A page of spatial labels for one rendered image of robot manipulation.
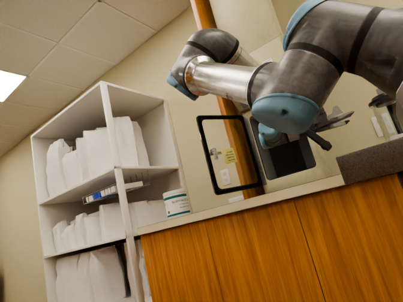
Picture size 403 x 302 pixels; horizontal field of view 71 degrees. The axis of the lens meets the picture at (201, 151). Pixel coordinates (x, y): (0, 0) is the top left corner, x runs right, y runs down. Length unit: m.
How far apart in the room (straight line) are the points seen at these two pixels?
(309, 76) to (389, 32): 0.13
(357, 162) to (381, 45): 0.21
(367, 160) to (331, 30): 0.26
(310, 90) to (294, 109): 0.04
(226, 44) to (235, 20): 0.88
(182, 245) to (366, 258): 0.82
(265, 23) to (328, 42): 1.14
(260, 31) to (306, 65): 1.16
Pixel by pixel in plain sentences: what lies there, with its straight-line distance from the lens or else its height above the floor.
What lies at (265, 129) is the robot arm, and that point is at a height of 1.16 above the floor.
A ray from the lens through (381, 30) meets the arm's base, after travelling 0.57.
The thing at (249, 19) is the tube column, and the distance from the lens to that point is 1.76.
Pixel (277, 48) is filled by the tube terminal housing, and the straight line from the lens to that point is 1.62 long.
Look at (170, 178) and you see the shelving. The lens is 2.46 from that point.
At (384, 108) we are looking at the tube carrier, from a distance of 1.21.
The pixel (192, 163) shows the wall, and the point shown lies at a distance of 2.32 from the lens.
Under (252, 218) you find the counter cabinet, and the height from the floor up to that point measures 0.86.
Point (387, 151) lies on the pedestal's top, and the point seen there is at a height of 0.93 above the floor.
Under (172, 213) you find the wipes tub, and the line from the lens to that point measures 1.57.
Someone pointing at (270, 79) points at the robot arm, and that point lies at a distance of 0.57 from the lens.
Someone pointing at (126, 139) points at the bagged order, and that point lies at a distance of 2.22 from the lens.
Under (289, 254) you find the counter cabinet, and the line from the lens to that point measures 1.24.
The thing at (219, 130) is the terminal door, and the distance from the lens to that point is 1.44.
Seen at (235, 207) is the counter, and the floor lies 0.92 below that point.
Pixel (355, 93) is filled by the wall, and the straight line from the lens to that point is 1.89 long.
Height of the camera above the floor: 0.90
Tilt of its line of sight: 13 degrees up
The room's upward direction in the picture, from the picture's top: 14 degrees counter-clockwise
